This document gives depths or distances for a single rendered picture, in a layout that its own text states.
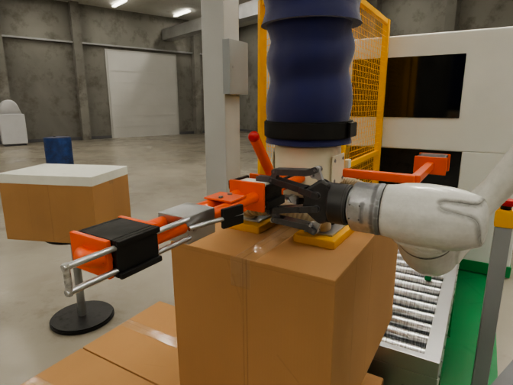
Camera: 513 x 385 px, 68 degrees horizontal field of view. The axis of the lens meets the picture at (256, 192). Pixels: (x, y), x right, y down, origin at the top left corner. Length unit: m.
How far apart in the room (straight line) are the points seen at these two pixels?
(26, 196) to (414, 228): 2.27
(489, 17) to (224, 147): 11.50
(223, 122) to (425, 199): 1.80
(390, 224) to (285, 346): 0.34
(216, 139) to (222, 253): 1.59
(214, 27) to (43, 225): 1.51
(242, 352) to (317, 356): 0.18
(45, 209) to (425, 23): 12.83
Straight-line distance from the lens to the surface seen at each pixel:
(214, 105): 2.36
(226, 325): 0.90
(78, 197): 2.38
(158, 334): 1.63
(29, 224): 2.63
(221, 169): 2.37
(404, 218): 0.64
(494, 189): 0.83
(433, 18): 13.94
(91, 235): 0.53
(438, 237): 0.65
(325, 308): 0.75
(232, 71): 2.29
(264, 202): 0.75
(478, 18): 13.37
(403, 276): 2.18
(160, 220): 0.61
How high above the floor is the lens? 1.42
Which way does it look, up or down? 13 degrees down
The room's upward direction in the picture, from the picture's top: straight up
